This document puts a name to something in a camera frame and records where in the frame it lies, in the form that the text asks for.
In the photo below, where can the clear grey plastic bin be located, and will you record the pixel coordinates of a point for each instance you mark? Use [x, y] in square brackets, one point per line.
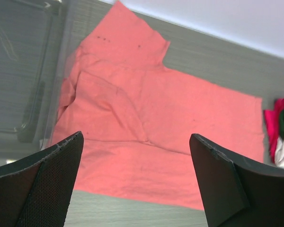
[34, 46]

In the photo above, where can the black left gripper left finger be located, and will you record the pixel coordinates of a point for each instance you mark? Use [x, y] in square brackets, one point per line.
[35, 191]

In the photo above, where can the salmon pink t shirt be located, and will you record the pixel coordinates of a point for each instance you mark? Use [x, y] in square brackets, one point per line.
[137, 116]

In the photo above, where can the magenta folded t shirt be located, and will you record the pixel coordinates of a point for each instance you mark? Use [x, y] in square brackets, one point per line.
[272, 126]

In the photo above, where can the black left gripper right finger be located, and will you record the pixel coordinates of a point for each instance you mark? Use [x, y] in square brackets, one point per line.
[236, 191]

